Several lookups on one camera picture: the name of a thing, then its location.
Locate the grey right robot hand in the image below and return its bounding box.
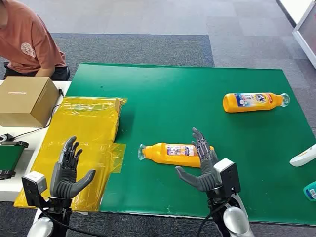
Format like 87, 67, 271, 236
175, 127, 222, 193

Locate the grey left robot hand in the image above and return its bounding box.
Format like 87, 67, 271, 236
50, 136, 96, 200

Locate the orange bottle with white label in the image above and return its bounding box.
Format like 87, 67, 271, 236
137, 142, 215, 169

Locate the orange bottle with blue label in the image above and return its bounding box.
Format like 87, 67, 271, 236
222, 92, 290, 114

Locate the teal bottle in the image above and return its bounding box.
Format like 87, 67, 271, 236
303, 181, 316, 202

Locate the white side table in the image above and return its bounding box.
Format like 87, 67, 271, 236
0, 80, 72, 203

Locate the yellow plastic wrapped package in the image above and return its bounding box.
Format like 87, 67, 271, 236
14, 96, 127, 213

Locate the black and green device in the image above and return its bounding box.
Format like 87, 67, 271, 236
0, 133, 29, 180

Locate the green table mat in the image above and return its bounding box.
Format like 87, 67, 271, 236
66, 63, 316, 226

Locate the brown cardboard box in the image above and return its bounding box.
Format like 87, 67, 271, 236
0, 76, 60, 128

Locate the person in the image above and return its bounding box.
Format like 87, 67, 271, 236
0, 0, 71, 81

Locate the white framed board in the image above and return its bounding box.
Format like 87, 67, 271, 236
292, 0, 316, 70

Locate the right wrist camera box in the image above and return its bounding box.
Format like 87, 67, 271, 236
213, 158, 241, 198

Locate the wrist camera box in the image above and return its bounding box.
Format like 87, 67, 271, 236
22, 171, 48, 208
213, 158, 241, 198

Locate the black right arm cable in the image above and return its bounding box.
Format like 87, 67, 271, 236
197, 202, 224, 237

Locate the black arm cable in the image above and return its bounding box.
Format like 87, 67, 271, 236
197, 202, 224, 237
37, 196, 109, 237

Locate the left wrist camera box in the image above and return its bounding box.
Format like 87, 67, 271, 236
22, 171, 48, 208

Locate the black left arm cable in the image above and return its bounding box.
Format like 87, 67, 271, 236
37, 196, 109, 237

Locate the thin black table cable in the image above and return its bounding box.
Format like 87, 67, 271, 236
10, 88, 65, 141

